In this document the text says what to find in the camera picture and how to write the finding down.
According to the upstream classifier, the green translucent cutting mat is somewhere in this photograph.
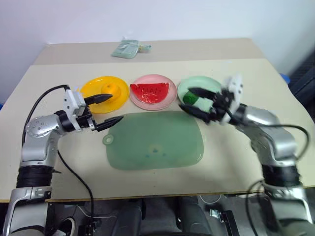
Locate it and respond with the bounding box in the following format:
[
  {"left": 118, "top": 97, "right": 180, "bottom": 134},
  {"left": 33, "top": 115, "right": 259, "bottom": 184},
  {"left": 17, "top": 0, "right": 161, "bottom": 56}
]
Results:
[{"left": 102, "top": 110, "right": 206, "bottom": 171}]

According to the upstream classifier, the pale green plastic plate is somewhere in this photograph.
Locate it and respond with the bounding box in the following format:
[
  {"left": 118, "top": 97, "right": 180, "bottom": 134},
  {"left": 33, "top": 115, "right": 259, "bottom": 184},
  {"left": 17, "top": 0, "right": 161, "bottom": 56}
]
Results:
[{"left": 177, "top": 75, "right": 223, "bottom": 112}]

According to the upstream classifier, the green toy vegetable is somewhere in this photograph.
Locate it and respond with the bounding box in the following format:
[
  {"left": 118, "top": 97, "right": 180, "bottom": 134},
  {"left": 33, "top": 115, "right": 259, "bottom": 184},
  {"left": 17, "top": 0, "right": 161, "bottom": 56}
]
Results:
[{"left": 182, "top": 89, "right": 215, "bottom": 113}]

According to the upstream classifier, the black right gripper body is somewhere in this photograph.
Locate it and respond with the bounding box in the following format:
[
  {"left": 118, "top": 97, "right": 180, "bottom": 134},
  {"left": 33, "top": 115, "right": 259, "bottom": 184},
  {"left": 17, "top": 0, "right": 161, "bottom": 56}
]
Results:
[{"left": 208, "top": 89, "right": 234, "bottom": 124}]

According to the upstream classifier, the dark rounded robot leg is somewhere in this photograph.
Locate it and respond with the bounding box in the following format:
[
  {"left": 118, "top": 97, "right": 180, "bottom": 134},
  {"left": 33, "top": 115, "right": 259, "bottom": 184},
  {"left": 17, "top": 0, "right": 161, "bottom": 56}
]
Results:
[
  {"left": 114, "top": 197, "right": 146, "bottom": 236},
  {"left": 177, "top": 196, "right": 213, "bottom": 236}
]

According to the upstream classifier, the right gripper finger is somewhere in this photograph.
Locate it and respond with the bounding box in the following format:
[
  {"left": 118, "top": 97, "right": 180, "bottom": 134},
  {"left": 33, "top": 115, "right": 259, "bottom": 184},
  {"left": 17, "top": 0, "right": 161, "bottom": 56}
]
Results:
[
  {"left": 178, "top": 104, "right": 213, "bottom": 124},
  {"left": 188, "top": 86, "right": 218, "bottom": 99}
]

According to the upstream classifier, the orange toy fruit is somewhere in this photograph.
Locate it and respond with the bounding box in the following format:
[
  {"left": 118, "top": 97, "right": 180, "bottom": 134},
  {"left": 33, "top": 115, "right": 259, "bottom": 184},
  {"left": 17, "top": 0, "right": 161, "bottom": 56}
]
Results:
[{"left": 101, "top": 83, "right": 122, "bottom": 102}]

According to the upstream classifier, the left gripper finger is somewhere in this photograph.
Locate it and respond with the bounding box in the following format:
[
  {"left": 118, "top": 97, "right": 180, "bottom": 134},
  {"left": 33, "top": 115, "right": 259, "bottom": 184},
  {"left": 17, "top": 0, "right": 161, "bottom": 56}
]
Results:
[
  {"left": 84, "top": 93, "right": 113, "bottom": 105},
  {"left": 94, "top": 116, "right": 125, "bottom": 132}
]

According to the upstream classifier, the red watermelon slice toy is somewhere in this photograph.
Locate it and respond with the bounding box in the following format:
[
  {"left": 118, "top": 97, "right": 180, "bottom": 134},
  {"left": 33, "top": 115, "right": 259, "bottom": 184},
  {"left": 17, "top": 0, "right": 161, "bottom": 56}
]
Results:
[{"left": 129, "top": 82, "right": 171, "bottom": 104}]

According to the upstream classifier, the pale green plastic packet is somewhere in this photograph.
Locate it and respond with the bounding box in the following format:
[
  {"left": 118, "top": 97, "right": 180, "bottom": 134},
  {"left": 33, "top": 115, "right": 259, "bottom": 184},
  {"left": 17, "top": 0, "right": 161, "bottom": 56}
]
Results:
[{"left": 110, "top": 38, "right": 140, "bottom": 59}]

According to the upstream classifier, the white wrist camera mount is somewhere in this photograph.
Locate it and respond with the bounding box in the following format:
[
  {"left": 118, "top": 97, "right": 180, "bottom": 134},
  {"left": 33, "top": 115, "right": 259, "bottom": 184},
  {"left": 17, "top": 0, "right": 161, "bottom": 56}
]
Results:
[
  {"left": 62, "top": 88, "right": 87, "bottom": 131},
  {"left": 220, "top": 72, "right": 245, "bottom": 124}
]

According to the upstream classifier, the yellow plastic plate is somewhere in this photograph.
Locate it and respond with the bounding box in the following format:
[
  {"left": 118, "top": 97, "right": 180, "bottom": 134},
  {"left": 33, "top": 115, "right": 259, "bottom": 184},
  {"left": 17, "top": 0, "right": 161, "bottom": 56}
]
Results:
[{"left": 79, "top": 75, "right": 130, "bottom": 115}]

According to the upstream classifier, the black metal bracket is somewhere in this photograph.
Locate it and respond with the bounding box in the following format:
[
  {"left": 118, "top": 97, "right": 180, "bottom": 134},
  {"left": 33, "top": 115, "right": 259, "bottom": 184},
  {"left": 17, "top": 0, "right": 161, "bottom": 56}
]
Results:
[{"left": 208, "top": 208, "right": 240, "bottom": 236}]

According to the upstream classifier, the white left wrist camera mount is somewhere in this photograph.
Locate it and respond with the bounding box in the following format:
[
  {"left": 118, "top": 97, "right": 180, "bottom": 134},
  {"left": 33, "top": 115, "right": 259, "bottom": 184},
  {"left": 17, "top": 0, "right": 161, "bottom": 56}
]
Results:
[{"left": 62, "top": 88, "right": 87, "bottom": 131}]

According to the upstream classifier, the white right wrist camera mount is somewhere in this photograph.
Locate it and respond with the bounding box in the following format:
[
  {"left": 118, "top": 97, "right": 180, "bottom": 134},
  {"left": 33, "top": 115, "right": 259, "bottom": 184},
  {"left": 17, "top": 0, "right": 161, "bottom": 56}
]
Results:
[{"left": 220, "top": 72, "right": 245, "bottom": 124}]

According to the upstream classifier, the dark chair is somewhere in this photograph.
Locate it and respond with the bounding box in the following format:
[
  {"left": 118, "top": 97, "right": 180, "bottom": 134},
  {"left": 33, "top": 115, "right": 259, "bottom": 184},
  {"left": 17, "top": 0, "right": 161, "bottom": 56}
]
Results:
[{"left": 287, "top": 52, "right": 315, "bottom": 99}]

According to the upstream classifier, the blue round object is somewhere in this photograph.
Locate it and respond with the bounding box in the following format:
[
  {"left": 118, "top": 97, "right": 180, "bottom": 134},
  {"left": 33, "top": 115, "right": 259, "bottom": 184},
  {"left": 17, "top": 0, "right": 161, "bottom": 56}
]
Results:
[{"left": 281, "top": 72, "right": 293, "bottom": 85}]

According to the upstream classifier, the pink plastic plate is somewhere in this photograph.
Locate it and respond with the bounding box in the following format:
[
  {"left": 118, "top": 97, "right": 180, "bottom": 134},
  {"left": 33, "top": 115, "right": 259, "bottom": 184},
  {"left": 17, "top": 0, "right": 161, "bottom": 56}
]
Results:
[{"left": 129, "top": 73, "right": 178, "bottom": 111}]

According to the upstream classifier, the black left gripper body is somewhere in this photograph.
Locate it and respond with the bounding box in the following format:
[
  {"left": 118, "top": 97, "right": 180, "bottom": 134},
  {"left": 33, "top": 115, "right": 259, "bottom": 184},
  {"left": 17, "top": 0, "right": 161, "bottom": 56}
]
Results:
[{"left": 75, "top": 104, "right": 97, "bottom": 132}]

